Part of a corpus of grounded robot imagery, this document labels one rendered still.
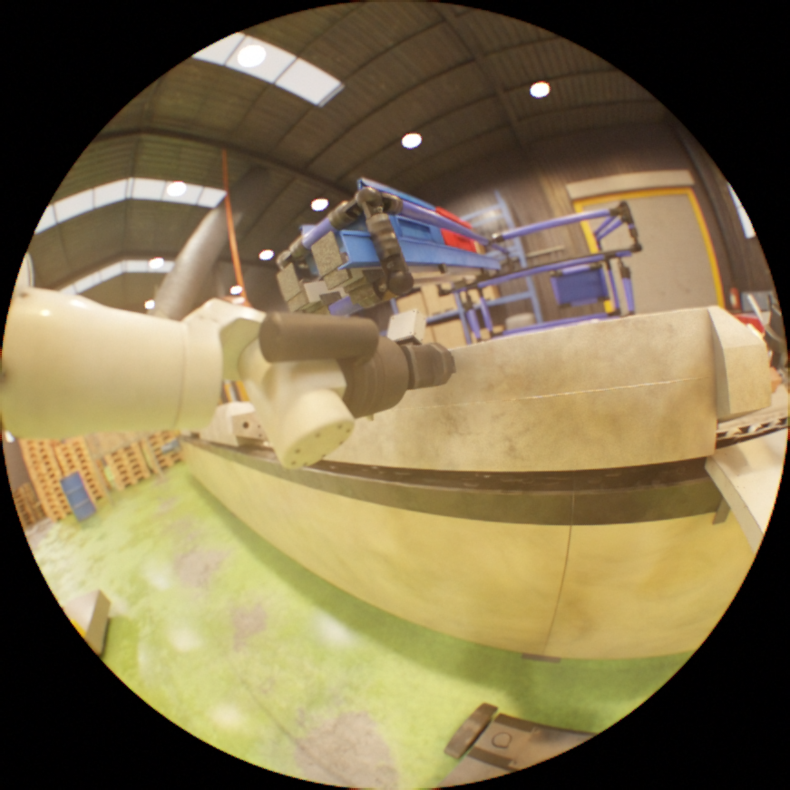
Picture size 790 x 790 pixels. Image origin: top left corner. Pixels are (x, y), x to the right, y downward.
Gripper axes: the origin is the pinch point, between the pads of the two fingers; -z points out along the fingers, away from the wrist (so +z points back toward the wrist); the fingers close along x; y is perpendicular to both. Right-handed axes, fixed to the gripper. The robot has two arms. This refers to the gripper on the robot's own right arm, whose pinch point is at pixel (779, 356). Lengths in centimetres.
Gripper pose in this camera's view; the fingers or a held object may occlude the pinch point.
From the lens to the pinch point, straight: 68.9
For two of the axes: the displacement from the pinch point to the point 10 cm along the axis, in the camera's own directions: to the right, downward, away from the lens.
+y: -3.9, 6.8, -6.2
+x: -7.8, 1.0, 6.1
